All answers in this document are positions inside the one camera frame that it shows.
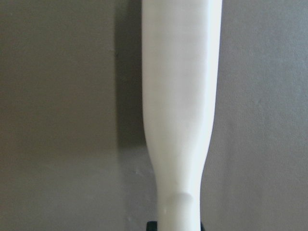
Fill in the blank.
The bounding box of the white handled black brush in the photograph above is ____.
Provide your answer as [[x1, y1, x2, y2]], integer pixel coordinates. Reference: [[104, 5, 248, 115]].
[[142, 0, 222, 231]]

